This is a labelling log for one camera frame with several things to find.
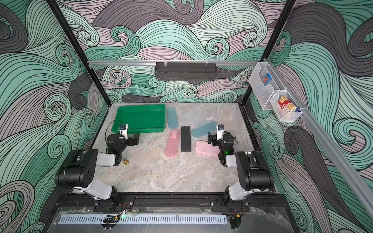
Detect aluminium rail back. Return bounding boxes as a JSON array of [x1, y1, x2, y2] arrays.
[[87, 59, 259, 67]]

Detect clear ribbed pencil case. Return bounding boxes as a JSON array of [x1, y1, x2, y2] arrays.
[[180, 106, 203, 125]]

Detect green storage tray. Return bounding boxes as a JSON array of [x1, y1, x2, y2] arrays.
[[111, 104, 166, 135]]

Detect aluminium rail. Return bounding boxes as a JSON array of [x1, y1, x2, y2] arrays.
[[263, 58, 373, 216], [87, 59, 259, 67]]

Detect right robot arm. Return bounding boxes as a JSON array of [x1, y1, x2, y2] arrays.
[[208, 133, 274, 203]]

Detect red yellow boxes in bin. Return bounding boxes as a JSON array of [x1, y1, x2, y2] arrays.
[[278, 96, 301, 112]]

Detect teal smooth pencil case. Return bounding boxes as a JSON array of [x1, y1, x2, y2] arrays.
[[191, 121, 217, 139]]

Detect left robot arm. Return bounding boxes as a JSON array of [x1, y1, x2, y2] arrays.
[[54, 133, 140, 201]]

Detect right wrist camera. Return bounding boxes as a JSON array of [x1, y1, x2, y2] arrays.
[[217, 124, 225, 140]]

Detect opaque pink pencil case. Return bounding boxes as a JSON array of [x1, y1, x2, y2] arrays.
[[195, 140, 220, 157]]

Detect clear wall bin upper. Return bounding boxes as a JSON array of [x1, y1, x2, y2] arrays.
[[249, 62, 280, 110]]

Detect white slotted cable duct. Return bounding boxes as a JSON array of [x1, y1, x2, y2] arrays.
[[57, 214, 228, 225]]

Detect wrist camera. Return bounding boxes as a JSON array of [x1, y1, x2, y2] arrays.
[[217, 124, 225, 140], [119, 124, 128, 140]]

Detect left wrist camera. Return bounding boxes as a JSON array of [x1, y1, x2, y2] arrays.
[[119, 124, 128, 140]]

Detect aluminium rail right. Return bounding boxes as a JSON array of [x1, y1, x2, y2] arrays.
[[263, 58, 373, 216]]

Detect black pencil case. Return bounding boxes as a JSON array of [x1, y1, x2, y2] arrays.
[[181, 126, 191, 152]]

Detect translucent pink pencil case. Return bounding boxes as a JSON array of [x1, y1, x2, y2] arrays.
[[164, 129, 181, 157]]

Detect clear wall bin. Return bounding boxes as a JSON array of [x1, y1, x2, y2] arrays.
[[270, 91, 303, 123], [249, 62, 280, 110]]

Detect black wall shelf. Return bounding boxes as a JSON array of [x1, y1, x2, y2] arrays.
[[154, 63, 218, 81]]

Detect blue red item in bin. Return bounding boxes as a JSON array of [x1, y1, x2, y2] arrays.
[[261, 73, 272, 86]]

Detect teal ribbed pencil case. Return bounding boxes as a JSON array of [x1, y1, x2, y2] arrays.
[[166, 107, 179, 130]]

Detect clear wall bin lower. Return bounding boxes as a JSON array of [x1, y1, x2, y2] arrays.
[[270, 91, 303, 123]]

